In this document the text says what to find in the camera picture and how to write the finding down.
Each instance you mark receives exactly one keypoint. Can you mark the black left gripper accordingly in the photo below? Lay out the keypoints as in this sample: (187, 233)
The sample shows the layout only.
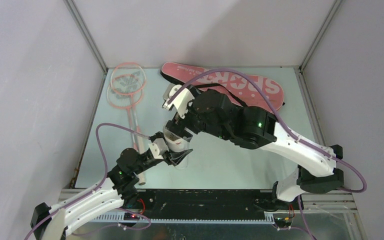
(175, 158)

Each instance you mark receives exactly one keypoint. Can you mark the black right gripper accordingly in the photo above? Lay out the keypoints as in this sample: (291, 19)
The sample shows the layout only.
(179, 130)

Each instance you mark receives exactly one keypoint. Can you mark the white shuttlecock tube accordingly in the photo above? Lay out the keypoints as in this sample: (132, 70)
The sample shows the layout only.
(177, 144)

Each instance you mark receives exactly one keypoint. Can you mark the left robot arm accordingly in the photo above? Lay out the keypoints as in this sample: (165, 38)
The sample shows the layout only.
(115, 191)

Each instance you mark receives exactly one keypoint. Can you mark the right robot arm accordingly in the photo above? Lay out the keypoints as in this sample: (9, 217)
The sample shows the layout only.
(254, 128)

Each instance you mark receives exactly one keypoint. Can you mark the pink sport racket bag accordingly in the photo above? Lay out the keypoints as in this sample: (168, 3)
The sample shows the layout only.
(237, 88)

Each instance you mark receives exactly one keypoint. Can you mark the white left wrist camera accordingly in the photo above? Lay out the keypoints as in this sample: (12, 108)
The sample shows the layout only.
(158, 148)

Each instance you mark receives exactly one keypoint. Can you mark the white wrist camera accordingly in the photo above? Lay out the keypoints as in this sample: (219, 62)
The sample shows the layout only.
(180, 102)
(158, 148)

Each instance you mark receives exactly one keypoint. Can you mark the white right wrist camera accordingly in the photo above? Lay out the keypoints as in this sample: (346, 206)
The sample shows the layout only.
(180, 102)

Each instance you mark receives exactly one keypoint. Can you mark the aluminium front frame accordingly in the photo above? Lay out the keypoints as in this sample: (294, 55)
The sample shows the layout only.
(333, 216)

